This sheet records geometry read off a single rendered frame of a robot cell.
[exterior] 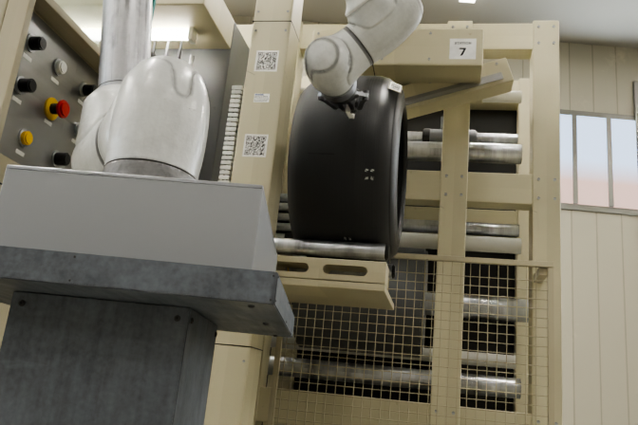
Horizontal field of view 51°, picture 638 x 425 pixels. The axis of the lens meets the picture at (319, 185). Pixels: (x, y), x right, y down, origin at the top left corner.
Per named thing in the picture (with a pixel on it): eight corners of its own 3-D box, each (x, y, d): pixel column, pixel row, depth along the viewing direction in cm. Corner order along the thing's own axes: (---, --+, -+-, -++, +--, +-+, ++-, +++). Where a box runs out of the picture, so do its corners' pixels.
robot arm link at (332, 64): (330, 109, 152) (376, 73, 151) (317, 87, 137) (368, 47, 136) (302, 74, 154) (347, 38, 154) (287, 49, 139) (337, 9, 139)
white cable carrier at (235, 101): (210, 229, 202) (232, 84, 216) (215, 232, 206) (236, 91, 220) (224, 230, 201) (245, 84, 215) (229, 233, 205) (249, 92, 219)
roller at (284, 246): (267, 234, 192) (267, 249, 193) (263, 239, 188) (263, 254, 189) (389, 242, 185) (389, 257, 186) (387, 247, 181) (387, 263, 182)
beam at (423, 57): (308, 64, 241) (312, 27, 246) (320, 95, 265) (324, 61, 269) (482, 64, 230) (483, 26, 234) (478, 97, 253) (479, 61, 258)
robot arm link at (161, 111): (120, 148, 102) (146, 26, 110) (84, 179, 116) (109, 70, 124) (215, 178, 110) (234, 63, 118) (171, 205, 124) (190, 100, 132)
